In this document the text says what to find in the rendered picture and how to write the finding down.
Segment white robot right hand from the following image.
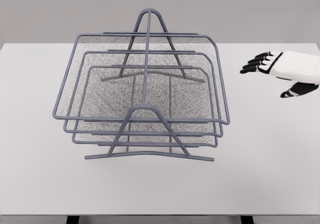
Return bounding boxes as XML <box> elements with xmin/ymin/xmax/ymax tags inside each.
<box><xmin>239</xmin><ymin>50</ymin><xmax>320</xmax><ymax>100</ymax></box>

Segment grey wire rack frame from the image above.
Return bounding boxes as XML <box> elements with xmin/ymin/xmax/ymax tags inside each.
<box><xmin>84</xmin><ymin>7</ymin><xmax>215</xmax><ymax>163</ymax></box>

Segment large grey mesh tray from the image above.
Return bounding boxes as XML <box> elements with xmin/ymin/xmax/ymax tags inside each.
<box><xmin>51</xmin><ymin>33</ymin><xmax>231</xmax><ymax>126</ymax></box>

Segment medium grey mesh tray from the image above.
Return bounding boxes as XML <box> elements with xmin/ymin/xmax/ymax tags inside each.
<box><xmin>62</xmin><ymin>50</ymin><xmax>224</xmax><ymax>138</ymax></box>

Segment small grey mesh tray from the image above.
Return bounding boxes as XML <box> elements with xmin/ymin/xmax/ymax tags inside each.
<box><xmin>71</xmin><ymin>64</ymin><xmax>218</xmax><ymax>148</ymax></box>

